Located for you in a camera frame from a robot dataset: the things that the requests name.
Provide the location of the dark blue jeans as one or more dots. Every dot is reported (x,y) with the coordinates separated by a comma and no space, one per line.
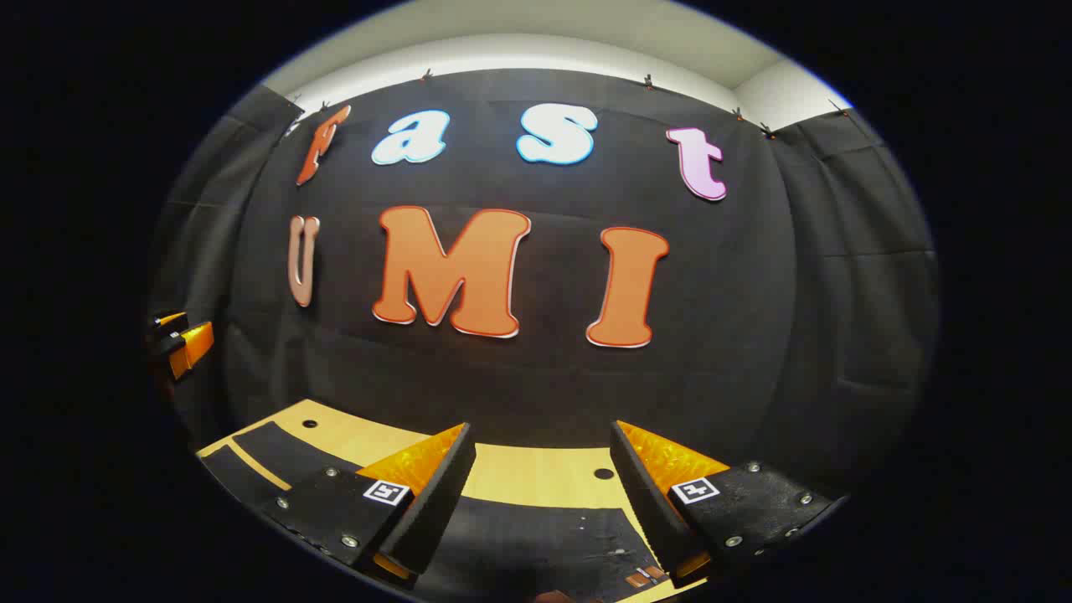
(536,544)

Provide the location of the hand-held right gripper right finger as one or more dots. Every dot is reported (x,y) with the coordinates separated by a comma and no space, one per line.
(645,502)

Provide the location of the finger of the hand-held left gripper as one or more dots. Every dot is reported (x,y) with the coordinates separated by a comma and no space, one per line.
(169,320)
(191,345)

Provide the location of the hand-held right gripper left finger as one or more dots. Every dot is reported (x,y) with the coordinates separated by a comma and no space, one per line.
(435,502)

